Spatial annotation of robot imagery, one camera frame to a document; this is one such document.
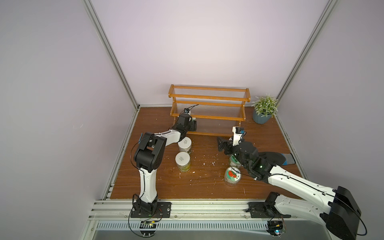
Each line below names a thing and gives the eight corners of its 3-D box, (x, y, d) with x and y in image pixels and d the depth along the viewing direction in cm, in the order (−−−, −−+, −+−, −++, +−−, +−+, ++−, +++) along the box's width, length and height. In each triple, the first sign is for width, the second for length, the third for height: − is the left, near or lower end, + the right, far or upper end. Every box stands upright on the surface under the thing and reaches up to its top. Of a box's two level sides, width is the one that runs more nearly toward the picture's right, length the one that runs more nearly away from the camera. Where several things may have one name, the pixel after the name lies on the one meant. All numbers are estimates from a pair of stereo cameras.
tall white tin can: (176, 172, 88) (174, 165, 80) (177, 158, 93) (175, 151, 86) (190, 172, 87) (189, 165, 80) (190, 158, 93) (189, 151, 85)
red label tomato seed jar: (225, 186, 82) (227, 181, 76) (223, 171, 87) (225, 166, 81) (239, 186, 82) (243, 181, 75) (237, 171, 87) (240, 166, 81)
